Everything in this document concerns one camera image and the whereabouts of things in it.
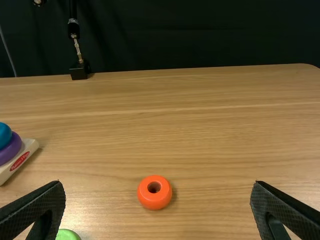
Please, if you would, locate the wooden peg base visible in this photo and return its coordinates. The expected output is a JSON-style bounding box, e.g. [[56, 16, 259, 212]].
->
[[0, 138, 40, 187]]

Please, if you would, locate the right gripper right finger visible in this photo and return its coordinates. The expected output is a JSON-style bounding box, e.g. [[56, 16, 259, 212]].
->
[[249, 180, 320, 240]]

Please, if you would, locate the black clamp stand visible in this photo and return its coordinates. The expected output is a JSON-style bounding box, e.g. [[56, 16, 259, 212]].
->
[[66, 0, 92, 81]]

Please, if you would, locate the light green ring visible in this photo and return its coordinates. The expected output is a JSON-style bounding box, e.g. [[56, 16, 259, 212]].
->
[[55, 228, 81, 240]]

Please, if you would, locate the orange ring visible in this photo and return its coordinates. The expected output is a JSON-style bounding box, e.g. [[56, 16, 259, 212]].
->
[[136, 174, 173, 211]]

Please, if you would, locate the dark blue ring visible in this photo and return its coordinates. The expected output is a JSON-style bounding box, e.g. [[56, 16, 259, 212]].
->
[[0, 121, 13, 152]]

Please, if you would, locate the purple ring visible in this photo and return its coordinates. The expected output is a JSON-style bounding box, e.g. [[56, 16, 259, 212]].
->
[[0, 131, 23, 168]]

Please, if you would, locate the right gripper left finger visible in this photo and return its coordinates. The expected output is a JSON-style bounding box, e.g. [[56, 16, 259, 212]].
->
[[0, 180, 66, 240]]

